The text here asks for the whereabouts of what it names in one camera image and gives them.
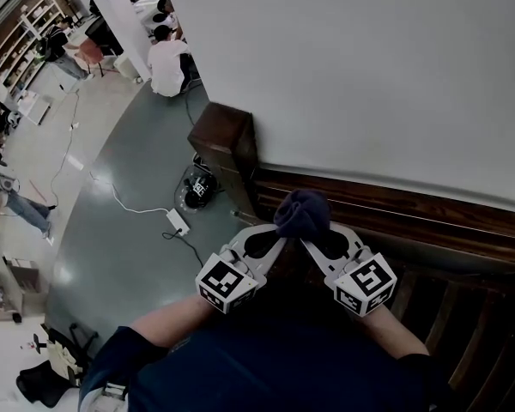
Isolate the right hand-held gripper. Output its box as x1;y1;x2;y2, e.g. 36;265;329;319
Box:
298;223;398;318

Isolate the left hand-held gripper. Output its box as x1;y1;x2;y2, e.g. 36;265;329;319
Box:
194;223;292;315

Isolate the dark purple cloth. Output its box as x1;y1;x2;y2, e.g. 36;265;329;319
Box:
273;189;332;239

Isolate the wooden stair handrail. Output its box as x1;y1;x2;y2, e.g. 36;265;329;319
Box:
251;164;515;412

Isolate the person's right forearm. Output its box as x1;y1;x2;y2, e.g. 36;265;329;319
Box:
360;305;430;358

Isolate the person's left forearm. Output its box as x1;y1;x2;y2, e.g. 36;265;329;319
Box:
128;294;218;349

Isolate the white power strip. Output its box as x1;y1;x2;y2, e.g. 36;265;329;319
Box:
166;208;191;237

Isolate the round black floor robot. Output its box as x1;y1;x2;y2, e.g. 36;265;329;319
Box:
174;164;220;210

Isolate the person's dark blue shirt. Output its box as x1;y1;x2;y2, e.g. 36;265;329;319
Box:
77;311;456;412

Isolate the white bin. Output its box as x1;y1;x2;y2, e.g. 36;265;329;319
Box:
113;53;141;81

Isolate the cardboard box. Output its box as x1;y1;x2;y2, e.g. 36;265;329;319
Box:
2;255;48;317

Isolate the black office chair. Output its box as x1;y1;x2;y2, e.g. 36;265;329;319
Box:
15;358;82;408

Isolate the red chair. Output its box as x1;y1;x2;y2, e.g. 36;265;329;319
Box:
79;40;108;76

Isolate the white flat box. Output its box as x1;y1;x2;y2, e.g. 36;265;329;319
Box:
19;92;52;126

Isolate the white storage shelf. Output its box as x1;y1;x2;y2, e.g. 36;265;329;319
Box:
0;0;65;98

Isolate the black power cable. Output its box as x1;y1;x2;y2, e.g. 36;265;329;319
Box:
161;228;207;268

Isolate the white power cable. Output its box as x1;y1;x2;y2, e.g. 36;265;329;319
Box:
88;170;169;215

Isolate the dark wooden newel post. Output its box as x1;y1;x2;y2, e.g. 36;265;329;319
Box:
187;101;261;218

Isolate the thin black floor cable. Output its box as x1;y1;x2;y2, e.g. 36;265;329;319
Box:
49;90;81;209
183;79;199;128

